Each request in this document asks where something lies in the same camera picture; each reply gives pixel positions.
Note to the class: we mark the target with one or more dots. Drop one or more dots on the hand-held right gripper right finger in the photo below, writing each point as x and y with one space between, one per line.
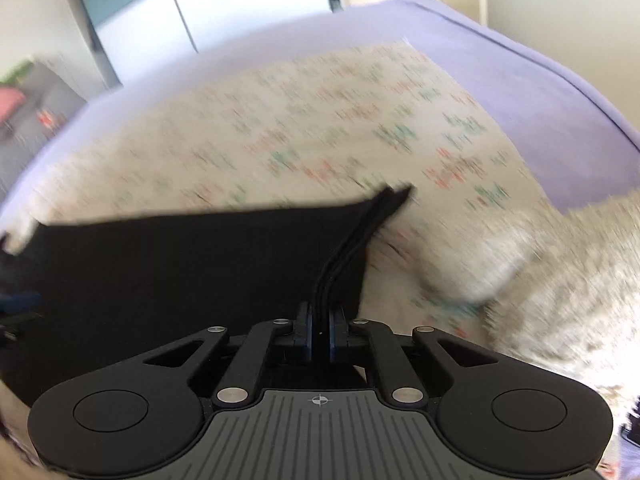
336 335

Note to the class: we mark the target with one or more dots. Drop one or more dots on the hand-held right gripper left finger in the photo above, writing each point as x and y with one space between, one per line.
307 335

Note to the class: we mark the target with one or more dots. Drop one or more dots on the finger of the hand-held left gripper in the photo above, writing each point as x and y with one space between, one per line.
17 302

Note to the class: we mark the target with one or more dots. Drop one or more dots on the black pants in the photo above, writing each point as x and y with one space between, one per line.
175 270

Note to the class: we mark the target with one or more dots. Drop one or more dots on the grey headboard cushion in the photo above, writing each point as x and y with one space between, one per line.
30 130

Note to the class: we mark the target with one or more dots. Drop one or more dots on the pink pillow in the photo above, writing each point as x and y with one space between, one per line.
10 102

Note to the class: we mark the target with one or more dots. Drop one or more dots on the floral bed sheet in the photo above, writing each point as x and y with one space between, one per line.
325 125

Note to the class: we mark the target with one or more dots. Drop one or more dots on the green plush toy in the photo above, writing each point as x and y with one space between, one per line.
15 72

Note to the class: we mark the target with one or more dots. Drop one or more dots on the fluffy beige cloth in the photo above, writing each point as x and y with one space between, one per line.
575 285

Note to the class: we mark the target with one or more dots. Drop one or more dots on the purple bed sheet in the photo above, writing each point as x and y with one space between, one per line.
525 85

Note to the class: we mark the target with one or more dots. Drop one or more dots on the white and teal wardrobe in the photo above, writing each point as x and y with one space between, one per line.
225 5

